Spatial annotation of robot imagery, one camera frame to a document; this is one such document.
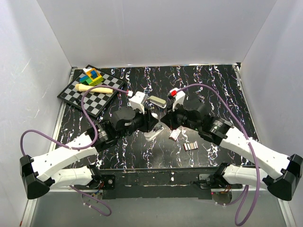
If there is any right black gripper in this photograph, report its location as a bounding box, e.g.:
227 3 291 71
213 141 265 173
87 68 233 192
160 101 200 131

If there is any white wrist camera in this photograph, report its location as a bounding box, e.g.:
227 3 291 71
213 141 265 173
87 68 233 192
168 88 186 112
129 91 148 114

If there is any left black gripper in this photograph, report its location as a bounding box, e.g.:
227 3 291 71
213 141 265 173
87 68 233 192
117 105 158 140

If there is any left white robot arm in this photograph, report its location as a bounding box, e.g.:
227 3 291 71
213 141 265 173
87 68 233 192
19 107 163 200

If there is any wooden cylinder peg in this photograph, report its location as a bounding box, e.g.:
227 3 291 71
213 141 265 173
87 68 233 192
75 84 113 94

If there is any grey beige stapler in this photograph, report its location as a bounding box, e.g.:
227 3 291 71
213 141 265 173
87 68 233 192
149 96 167 109

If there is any white red staple box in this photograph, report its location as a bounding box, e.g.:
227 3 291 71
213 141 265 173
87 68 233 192
169 129 181 141

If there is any black white checkerboard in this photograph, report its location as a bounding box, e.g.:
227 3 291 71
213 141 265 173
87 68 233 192
56 64 126 118

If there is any colourful toy block stack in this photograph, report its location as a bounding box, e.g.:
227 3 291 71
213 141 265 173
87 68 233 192
80 68 104 86

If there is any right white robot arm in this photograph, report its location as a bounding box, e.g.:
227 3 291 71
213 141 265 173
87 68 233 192
161 99 303 201

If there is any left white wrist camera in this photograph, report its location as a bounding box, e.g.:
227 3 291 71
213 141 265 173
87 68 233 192
129 91 148 114

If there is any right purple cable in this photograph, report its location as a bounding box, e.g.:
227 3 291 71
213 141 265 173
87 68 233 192
172 83 261 226

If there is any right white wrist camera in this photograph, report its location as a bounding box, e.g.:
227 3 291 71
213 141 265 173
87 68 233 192
168 88 186 112

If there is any white stapler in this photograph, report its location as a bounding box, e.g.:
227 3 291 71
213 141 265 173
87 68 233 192
142 113 163 141

